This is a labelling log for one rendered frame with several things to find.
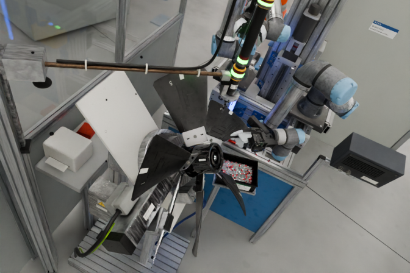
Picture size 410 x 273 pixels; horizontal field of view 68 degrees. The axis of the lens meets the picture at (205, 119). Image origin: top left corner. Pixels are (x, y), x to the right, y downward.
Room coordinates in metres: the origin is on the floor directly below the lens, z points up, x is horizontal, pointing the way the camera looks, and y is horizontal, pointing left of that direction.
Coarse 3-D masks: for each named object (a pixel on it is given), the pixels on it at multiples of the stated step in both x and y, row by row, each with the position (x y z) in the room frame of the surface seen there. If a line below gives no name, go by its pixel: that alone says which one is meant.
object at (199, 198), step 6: (198, 192) 0.65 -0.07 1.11; (198, 198) 0.63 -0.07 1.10; (198, 204) 0.61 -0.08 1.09; (198, 210) 0.59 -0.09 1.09; (198, 216) 0.57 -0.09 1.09; (198, 222) 0.54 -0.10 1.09; (198, 228) 0.49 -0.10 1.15; (198, 234) 0.48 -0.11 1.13; (198, 240) 0.48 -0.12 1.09; (192, 252) 0.41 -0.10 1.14
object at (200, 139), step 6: (186, 132) 0.79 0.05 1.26; (192, 132) 0.80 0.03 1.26; (198, 132) 0.80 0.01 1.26; (204, 132) 0.81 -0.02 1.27; (186, 138) 0.78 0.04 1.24; (192, 138) 0.78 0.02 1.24; (198, 138) 0.79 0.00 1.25; (204, 138) 0.80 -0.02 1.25; (186, 144) 0.76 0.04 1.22; (192, 144) 0.77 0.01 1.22
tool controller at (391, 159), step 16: (352, 144) 1.07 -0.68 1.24; (368, 144) 1.10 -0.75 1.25; (336, 160) 1.07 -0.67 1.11; (352, 160) 1.05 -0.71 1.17; (368, 160) 1.03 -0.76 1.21; (384, 160) 1.04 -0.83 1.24; (400, 160) 1.07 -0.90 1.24; (368, 176) 1.04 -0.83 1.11; (384, 176) 1.02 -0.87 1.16; (400, 176) 1.01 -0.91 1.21
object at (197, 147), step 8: (184, 144) 0.77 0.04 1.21; (200, 144) 0.77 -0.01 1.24; (208, 144) 0.76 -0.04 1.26; (216, 144) 0.79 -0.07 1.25; (192, 152) 0.74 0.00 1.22; (200, 152) 0.73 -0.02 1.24; (208, 152) 0.73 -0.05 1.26; (216, 152) 0.77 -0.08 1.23; (208, 160) 0.70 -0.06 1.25; (216, 160) 0.75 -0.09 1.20; (192, 168) 0.72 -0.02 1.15; (200, 168) 0.69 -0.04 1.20; (208, 168) 0.69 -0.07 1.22; (216, 168) 0.73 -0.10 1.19; (192, 176) 0.70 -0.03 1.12
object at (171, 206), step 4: (180, 176) 0.68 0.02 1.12; (180, 180) 0.67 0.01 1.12; (176, 188) 0.63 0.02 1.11; (176, 192) 0.62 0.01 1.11; (172, 196) 0.60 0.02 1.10; (176, 196) 0.61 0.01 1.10; (172, 200) 0.58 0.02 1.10; (172, 204) 0.57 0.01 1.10; (168, 208) 0.55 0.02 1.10; (172, 208) 0.56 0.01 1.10; (168, 212) 0.54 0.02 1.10; (172, 212) 0.55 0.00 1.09; (160, 232) 0.47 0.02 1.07; (164, 232) 0.47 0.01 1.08; (160, 236) 0.45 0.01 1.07; (160, 240) 0.44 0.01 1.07; (160, 244) 0.43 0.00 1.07; (156, 248) 0.42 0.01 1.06; (156, 252) 0.41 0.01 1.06; (152, 264) 0.37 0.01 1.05
